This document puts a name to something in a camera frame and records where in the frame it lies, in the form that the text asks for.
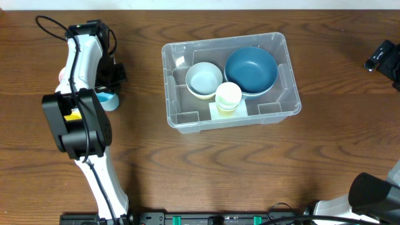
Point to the small yellow bowl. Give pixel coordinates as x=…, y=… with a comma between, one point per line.
x=204, y=96

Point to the light blue cup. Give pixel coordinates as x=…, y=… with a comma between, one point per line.
x=109, y=100

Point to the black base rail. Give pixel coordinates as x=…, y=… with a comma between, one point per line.
x=160, y=218

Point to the green cup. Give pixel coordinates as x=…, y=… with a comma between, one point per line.
x=225, y=107

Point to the yellow cup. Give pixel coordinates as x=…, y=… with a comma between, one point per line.
x=226, y=113
x=75, y=115

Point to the large dark blue bowl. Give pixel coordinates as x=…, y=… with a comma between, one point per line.
x=253, y=69

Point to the small light grey bowl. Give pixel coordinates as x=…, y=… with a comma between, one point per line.
x=203, y=78

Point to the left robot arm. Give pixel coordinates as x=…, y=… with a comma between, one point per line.
x=87, y=141

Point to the cream white cup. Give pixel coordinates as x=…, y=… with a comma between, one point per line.
x=228, y=93

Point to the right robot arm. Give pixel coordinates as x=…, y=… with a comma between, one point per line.
x=370, y=199

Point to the clear plastic storage container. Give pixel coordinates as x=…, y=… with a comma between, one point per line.
x=188, y=114

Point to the pink cup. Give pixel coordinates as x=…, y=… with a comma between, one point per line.
x=61, y=74

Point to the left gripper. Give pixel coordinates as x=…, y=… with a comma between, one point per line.
x=118, y=74

